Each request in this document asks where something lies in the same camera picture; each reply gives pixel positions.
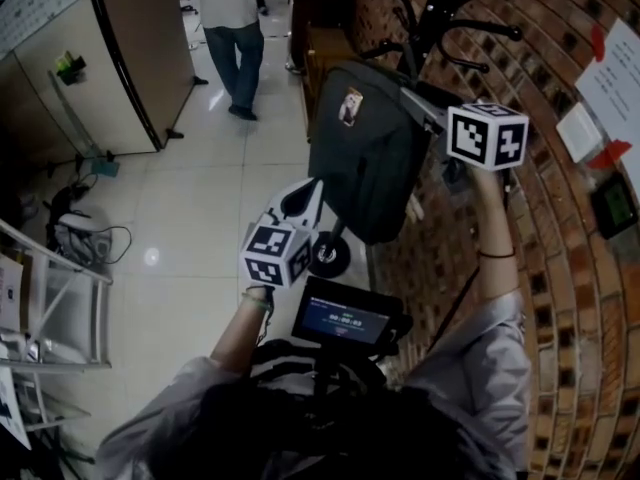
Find brown wooden cabinet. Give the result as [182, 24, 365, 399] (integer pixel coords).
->
[288, 0, 362, 137]

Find beige partition cabinet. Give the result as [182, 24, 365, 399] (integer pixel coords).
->
[0, 0, 197, 158]

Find black chest-mounted monitor screen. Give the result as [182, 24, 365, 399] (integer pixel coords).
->
[290, 275, 404, 347]

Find person's right forearm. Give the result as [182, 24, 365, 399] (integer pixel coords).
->
[468, 166, 519, 304]

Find black metal coat rack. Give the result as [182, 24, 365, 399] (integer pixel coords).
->
[308, 0, 524, 278]

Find white wall switch box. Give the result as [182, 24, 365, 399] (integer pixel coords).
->
[555, 101, 604, 165]

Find dark grey backpack bag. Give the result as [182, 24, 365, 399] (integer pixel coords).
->
[306, 59, 430, 245]

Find black wall control panel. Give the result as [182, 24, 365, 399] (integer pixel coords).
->
[589, 172, 640, 241]

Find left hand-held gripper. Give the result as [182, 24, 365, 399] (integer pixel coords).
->
[239, 177, 327, 290]

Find person's left forearm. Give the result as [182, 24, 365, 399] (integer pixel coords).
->
[209, 284, 275, 375]

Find red tape piece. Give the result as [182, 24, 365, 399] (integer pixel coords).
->
[589, 22, 607, 63]
[587, 138, 633, 170]

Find green wrist bracelet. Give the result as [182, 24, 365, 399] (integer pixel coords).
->
[240, 290, 275, 319]

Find white paper sheet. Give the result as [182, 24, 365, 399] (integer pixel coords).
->
[574, 17, 640, 142]

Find green holder with items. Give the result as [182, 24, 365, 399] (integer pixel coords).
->
[53, 49, 87, 87]

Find person's grey shirt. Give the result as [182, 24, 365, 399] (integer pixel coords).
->
[94, 287, 533, 480]

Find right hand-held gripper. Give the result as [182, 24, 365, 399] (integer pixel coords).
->
[399, 86, 530, 172]

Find silver metal ladder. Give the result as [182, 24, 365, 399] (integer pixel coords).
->
[0, 216, 115, 372]

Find black floor cables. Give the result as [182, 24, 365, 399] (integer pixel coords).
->
[42, 155, 133, 268]

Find printed bag patch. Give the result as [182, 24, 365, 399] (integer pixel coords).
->
[337, 86, 364, 127]

